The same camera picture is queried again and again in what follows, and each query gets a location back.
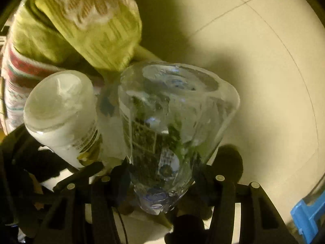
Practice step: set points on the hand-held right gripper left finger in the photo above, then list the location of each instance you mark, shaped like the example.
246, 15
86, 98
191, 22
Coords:
121, 183

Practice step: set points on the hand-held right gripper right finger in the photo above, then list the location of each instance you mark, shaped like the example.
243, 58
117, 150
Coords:
203, 183

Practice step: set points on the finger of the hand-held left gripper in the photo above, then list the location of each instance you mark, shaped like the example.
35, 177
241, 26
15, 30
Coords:
81, 174

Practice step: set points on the white plastic bottle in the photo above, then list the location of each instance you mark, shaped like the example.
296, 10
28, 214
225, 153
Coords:
61, 111

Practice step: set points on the clear plastic bottle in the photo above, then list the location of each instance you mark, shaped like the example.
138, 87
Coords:
172, 122

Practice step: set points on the pink patterned tablecloth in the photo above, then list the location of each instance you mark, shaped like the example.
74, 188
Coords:
15, 86

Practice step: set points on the blue plastic stool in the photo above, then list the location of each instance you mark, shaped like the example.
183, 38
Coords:
304, 218

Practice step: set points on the yellow-green cloth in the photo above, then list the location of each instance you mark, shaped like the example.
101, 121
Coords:
106, 43

